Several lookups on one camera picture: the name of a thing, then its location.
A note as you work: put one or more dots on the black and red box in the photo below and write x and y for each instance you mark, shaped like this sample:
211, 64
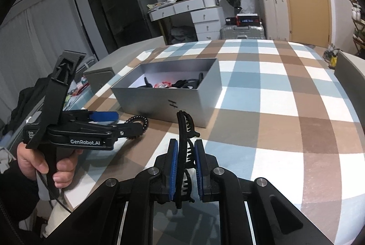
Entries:
245, 19

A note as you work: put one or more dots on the checked blanket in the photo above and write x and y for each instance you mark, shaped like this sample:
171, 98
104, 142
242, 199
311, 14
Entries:
271, 105

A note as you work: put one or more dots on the grey curtain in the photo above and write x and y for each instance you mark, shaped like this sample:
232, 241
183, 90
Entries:
37, 48

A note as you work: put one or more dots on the white vanity desk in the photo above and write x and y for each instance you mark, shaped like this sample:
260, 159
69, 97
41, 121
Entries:
199, 13

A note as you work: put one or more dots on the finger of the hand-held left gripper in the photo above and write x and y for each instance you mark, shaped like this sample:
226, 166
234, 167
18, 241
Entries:
104, 116
129, 129

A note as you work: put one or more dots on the grey rectangular box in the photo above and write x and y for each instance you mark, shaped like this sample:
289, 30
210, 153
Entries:
182, 105

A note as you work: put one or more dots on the white suitcase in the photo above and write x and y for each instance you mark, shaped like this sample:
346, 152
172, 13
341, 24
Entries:
273, 13

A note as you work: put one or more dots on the wooden shoe rack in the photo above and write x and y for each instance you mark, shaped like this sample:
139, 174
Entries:
358, 31

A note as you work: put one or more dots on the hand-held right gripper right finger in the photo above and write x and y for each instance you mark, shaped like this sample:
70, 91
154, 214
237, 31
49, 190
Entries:
199, 170

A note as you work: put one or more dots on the person's left forearm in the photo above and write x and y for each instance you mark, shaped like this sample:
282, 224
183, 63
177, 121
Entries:
20, 202

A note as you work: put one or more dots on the dark wardrobe cabinet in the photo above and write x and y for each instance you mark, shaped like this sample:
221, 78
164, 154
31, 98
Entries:
122, 13

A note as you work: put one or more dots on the dark clothes pile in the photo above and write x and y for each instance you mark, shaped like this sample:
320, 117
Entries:
31, 102

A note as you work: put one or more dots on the toothed black hair claw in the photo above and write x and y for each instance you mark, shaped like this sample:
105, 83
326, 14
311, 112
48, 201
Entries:
182, 130

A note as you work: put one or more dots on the silver suitcase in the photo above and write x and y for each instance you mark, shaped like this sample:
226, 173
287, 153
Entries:
242, 32

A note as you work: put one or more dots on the person's left hand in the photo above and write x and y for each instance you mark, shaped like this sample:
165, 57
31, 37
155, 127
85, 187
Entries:
27, 160

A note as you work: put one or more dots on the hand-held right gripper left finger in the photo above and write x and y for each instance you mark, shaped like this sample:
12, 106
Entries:
173, 168

